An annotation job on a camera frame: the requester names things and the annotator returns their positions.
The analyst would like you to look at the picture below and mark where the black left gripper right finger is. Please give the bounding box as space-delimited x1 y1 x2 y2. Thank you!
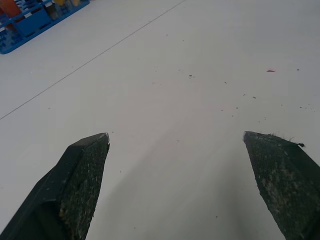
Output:
242 130 320 240

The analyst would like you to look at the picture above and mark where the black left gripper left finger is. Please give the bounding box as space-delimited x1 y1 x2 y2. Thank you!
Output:
0 132 111 240

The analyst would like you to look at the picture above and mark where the dark glass vial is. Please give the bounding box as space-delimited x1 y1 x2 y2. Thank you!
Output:
46 3 61 21

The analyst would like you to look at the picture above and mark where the blue plastic rack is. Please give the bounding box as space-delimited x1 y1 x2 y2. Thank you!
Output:
0 0 91 55

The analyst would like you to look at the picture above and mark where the orange bottle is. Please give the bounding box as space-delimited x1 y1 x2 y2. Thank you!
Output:
0 0 22 16

